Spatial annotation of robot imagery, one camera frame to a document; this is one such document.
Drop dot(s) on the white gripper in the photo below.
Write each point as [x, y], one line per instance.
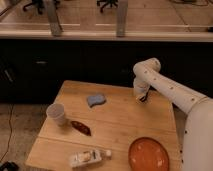
[140, 88]

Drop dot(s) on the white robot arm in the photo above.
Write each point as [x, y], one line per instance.
[197, 153]

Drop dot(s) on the orange plate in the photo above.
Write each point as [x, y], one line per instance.
[147, 154]

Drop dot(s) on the dark red chili pepper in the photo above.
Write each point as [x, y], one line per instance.
[81, 128]

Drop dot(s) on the white plastic bottle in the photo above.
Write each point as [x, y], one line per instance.
[89, 157]

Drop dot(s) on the black office chair right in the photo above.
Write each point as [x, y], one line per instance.
[106, 2]

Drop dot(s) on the black office chair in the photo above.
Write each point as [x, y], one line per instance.
[40, 5]
[106, 2]

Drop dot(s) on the black office chair left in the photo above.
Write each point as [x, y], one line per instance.
[40, 5]

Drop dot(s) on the black device on floor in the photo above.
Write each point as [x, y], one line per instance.
[9, 166]

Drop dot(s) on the grey metal post right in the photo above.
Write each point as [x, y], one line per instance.
[121, 18]

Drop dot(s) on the grey metal post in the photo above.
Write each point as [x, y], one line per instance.
[121, 18]
[55, 27]

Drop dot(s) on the grey metal post left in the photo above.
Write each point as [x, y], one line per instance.
[55, 27]

